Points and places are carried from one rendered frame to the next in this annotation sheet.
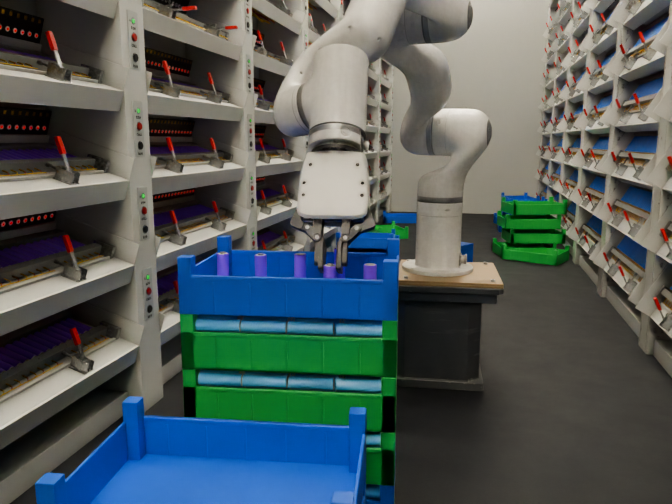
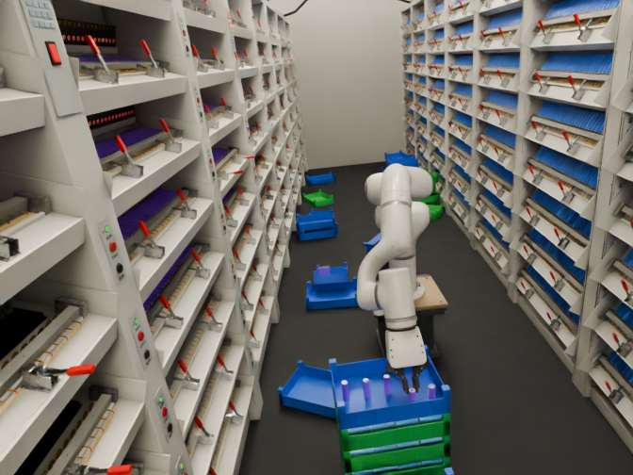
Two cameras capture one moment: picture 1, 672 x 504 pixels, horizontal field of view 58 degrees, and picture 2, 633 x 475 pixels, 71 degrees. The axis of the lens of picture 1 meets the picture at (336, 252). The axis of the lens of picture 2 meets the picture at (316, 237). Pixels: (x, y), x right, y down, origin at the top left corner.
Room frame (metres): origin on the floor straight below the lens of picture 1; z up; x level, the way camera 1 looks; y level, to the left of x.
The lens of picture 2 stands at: (-0.07, 0.35, 1.32)
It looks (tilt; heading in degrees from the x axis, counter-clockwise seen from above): 22 degrees down; 351
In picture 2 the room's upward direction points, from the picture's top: 7 degrees counter-clockwise
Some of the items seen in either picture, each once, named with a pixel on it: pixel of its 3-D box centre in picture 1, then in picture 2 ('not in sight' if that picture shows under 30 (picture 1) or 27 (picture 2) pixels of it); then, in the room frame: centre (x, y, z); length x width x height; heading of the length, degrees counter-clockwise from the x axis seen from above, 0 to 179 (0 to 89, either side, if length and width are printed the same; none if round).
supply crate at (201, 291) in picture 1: (298, 272); (385, 384); (0.89, 0.06, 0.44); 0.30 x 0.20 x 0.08; 84
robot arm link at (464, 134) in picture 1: (453, 155); (408, 228); (1.60, -0.31, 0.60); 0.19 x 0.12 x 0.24; 68
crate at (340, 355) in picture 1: (298, 324); (387, 406); (0.89, 0.06, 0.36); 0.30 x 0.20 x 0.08; 84
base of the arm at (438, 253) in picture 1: (438, 235); (402, 272); (1.62, -0.28, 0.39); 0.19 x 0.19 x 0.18
